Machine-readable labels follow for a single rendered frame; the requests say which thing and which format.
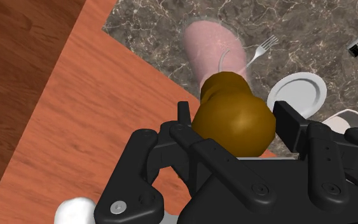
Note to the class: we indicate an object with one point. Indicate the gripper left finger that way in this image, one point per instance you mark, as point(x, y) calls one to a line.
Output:
point(141, 161)

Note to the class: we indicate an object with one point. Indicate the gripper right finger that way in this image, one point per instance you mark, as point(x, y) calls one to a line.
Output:
point(326, 161)

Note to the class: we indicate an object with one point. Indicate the brown rounded vase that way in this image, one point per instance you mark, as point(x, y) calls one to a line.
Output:
point(233, 121)

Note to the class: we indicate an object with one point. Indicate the white cup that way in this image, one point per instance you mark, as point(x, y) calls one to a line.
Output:
point(340, 122)

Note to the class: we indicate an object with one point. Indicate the orange wooden counter cabinet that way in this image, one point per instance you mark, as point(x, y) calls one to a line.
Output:
point(82, 124)

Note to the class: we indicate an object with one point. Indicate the white plate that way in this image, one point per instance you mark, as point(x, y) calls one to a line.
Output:
point(299, 91)

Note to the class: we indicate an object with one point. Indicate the silver fork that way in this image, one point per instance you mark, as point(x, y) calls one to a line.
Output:
point(260, 51)

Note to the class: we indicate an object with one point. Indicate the pink translucent cup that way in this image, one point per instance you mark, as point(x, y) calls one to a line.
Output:
point(208, 46)

